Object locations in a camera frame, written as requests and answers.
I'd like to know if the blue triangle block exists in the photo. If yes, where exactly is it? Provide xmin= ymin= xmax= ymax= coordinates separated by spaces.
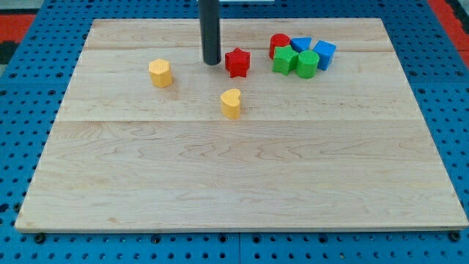
xmin=290 ymin=37 xmax=312 ymax=53

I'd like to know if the green cylinder block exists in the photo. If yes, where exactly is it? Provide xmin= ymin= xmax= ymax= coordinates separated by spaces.
xmin=296 ymin=51 xmax=320 ymax=79

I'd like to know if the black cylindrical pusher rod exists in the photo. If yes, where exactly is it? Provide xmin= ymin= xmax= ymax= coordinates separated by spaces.
xmin=199 ymin=0 xmax=221 ymax=65

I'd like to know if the yellow hexagon block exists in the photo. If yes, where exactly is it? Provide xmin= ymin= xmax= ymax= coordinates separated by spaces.
xmin=148 ymin=59 xmax=173 ymax=88

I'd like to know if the red star block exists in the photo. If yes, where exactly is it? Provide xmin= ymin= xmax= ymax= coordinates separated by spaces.
xmin=225 ymin=48 xmax=251 ymax=78

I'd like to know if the yellow heart block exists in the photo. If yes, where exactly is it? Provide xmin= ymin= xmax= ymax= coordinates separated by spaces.
xmin=220 ymin=89 xmax=241 ymax=120

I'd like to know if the light wooden board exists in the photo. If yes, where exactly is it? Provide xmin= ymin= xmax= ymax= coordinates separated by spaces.
xmin=15 ymin=18 xmax=468 ymax=233

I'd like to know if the blue cube block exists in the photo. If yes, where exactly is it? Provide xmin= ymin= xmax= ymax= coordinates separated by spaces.
xmin=313 ymin=40 xmax=336 ymax=70

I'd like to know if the red cylinder block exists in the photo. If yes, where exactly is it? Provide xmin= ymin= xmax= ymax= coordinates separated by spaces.
xmin=269 ymin=33 xmax=290 ymax=59

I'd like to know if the green star block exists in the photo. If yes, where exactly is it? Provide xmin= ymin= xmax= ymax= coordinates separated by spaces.
xmin=272 ymin=45 xmax=299 ymax=76

